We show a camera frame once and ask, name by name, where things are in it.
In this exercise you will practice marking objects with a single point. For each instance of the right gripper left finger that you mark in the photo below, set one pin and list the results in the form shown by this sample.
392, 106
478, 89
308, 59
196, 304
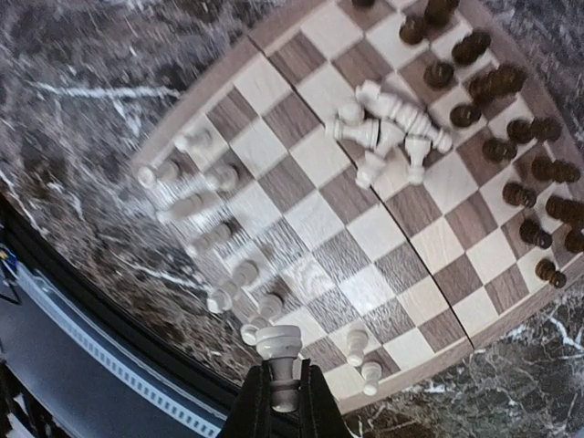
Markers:
250, 416

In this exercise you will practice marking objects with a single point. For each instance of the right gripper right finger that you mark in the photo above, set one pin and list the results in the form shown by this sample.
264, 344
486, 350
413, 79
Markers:
319, 415

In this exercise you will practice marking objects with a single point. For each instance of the white pawn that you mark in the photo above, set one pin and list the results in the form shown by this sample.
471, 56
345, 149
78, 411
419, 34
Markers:
148, 176
371, 373
208, 240
357, 342

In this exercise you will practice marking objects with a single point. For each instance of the wooden chessboard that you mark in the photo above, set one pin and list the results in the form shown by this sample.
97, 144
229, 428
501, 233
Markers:
432, 254

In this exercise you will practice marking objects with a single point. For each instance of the white slotted cable duct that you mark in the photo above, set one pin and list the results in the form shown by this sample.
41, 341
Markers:
119, 363

